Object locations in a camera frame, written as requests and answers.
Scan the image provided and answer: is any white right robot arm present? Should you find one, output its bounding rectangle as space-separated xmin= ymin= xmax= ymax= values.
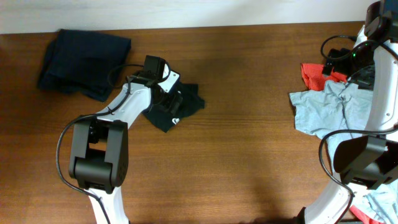
xmin=289 ymin=31 xmax=397 ymax=223

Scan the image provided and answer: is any red garment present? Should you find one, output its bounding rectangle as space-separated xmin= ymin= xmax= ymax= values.
xmin=300 ymin=63 xmax=347 ymax=91

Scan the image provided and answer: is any folded navy blue garment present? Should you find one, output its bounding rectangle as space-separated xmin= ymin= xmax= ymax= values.
xmin=37 ymin=29 xmax=131 ymax=102

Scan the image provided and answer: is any dark green t-shirt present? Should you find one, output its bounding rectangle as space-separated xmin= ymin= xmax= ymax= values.
xmin=142 ymin=82 xmax=205 ymax=133

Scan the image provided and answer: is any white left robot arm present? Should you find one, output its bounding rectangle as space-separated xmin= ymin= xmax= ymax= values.
xmin=68 ymin=72 xmax=180 ymax=223

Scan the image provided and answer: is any light blue-grey t-shirt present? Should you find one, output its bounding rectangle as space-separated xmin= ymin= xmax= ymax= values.
xmin=289 ymin=80 xmax=397 ymax=223

